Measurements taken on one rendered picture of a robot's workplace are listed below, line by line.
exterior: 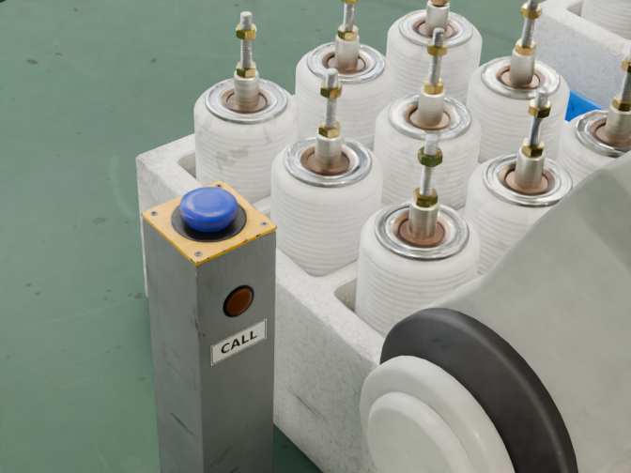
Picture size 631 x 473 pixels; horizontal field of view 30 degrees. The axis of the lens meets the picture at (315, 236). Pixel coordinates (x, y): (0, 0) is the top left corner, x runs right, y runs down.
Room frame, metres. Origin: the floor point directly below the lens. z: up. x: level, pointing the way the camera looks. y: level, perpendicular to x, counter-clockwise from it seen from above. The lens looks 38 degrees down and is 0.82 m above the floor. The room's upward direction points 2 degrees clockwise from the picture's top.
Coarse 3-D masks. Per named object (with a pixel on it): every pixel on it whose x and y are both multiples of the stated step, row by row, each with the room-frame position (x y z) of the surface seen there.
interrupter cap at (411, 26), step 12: (420, 12) 1.10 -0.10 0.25; (408, 24) 1.07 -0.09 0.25; (420, 24) 1.08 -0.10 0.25; (456, 24) 1.08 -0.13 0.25; (468, 24) 1.07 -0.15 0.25; (408, 36) 1.04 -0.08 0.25; (420, 36) 1.05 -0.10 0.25; (432, 36) 1.05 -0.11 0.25; (444, 36) 1.06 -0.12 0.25; (456, 36) 1.05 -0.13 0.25; (468, 36) 1.05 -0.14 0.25
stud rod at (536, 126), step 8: (544, 88) 0.81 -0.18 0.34; (536, 96) 0.81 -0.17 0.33; (544, 96) 0.81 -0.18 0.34; (536, 104) 0.81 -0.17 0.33; (544, 104) 0.81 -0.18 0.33; (536, 120) 0.81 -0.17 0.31; (536, 128) 0.81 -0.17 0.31; (536, 136) 0.80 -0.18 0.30; (528, 144) 0.81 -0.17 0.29; (536, 144) 0.81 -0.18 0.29
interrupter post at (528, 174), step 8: (520, 152) 0.81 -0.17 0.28; (544, 152) 0.81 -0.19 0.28; (520, 160) 0.80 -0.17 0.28; (528, 160) 0.80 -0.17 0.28; (536, 160) 0.80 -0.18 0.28; (544, 160) 0.81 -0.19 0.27; (520, 168) 0.80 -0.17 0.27; (528, 168) 0.80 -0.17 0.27; (536, 168) 0.80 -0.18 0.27; (520, 176) 0.80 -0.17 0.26; (528, 176) 0.80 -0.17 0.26; (536, 176) 0.80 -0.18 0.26; (520, 184) 0.80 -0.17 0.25; (528, 184) 0.80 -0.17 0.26; (536, 184) 0.80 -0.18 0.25
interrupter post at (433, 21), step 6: (432, 6) 1.06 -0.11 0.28; (438, 6) 1.06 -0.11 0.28; (444, 6) 1.06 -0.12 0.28; (426, 12) 1.07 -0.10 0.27; (432, 12) 1.06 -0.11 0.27; (438, 12) 1.06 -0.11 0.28; (444, 12) 1.06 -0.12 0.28; (426, 18) 1.06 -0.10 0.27; (432, 18) 1.06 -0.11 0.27; (438, 18) 1.06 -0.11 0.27; (444, 18) 1.06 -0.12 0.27; (426, 24) 1.06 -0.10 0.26; (432, 24) 1.06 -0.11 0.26; (438, 24) 1.06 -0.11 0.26; (444, 24) 1.06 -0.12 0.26; (426, 30) 1.06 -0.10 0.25; (432, 30) 1.06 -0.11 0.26
